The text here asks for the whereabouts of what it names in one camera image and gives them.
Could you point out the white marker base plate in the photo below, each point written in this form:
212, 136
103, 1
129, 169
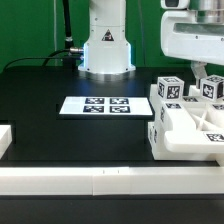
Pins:
109, 106

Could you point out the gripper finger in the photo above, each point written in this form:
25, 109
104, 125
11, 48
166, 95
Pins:
199, 71

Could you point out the white marker cube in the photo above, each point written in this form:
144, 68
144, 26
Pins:
170, 88
212, 87

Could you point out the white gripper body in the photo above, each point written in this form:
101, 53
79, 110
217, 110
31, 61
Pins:
193, 30

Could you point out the white chair seat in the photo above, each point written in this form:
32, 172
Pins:
183, 155

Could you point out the white chair back frame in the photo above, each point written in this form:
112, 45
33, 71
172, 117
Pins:
191, 125

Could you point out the white front wall rail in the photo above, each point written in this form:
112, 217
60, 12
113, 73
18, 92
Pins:
111, 181

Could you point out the white marker cube front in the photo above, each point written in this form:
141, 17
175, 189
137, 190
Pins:
170, 88

